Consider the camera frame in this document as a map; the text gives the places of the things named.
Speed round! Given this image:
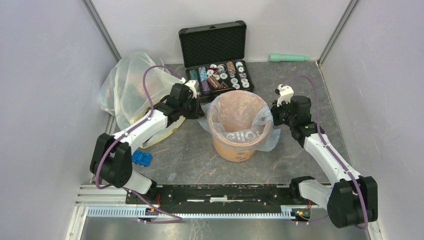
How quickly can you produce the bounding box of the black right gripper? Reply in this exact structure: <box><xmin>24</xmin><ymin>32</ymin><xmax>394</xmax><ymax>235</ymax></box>
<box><xmin>266</xmin><ymin>98</ymin><xmax>296</xmax><ymax>127</ymax></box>

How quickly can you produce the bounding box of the orange plastic trash bin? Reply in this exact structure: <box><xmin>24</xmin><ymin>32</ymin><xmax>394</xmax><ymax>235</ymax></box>
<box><xmin>206</xmin><ymin>90</ymin><xmax>274</xmax><ymax>163</ymax></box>

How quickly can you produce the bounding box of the light blue plastic bag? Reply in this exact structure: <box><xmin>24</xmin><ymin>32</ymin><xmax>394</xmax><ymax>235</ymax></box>
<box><xmin>197</xmin><ymin>90</ymin><xmax>282</xmax><ymax>153</ymax></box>

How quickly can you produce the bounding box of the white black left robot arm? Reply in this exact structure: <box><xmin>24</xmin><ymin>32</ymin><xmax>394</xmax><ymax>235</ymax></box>
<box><xmin>89</xmin><ymin>80</ymin><xmax>205</xmax><ymax>204</ymax></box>

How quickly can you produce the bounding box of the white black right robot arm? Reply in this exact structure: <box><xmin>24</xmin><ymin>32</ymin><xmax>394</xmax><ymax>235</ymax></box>
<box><xmin>271</xmin><ymin>95</ymin><xmax>379</xmax><ymax>229</ymax></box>

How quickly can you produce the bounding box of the purple poker chip stack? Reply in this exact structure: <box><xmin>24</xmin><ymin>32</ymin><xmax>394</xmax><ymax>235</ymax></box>
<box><xmin>201</xmin><ymin>80</ymin><xmax>211</xmax><ymax>95</ymax></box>

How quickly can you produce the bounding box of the brown poker chip stack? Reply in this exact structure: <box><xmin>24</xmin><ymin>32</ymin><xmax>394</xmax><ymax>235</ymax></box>
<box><xmin>207</xmin><ymin>75</ymin><xmax>221</xmax><ymax>90</ymax></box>

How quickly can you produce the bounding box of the mint green cylindrical tool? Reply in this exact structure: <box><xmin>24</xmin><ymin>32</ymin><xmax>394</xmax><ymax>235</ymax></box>
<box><xmin>268</xmin><ymin>53</ymin><xmax>310</xmax><ymax>62</ymax></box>

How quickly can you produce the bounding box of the black poker chip case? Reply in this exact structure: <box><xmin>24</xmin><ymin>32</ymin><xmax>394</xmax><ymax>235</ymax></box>
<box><xmin>178</xmin><ymin>20</ymin><xmax>255</xmax><ymax>103</ymax></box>

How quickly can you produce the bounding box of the blue toy car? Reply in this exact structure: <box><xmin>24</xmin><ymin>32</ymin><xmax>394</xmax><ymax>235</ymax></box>
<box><xmin>131</xmin><ymin>150</ymin><xmax>153</xmax><ymax>167</ymax></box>

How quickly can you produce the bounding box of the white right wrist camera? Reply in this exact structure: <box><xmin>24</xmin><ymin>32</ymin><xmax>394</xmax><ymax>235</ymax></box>
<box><xmin>276</xmin><ymin>84</ymin><xmax>294</xmax><ymax>107</ymax></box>

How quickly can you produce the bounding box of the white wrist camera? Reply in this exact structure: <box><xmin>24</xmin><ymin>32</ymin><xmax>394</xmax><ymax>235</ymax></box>
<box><xmin>180</xmin><ymin>77</ymin><xmax>198</xmax><ymax>99</ymax></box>
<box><xmin>276</xmin><ymin>84</ymin><xmax>294</xmax><ymax>107</ymax></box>

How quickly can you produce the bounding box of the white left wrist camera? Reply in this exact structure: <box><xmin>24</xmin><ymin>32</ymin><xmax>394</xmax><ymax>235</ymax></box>
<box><xmin>180</xmin><ymin>77</ymin><xmax>198</xmax><ymax>99</ymax></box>

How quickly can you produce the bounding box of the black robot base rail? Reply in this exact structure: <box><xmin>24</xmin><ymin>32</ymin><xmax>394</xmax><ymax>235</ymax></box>
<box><xmin>144</xmin><ymin>184</ymin><xmax>310</xmax><ymax>214</ymax></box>

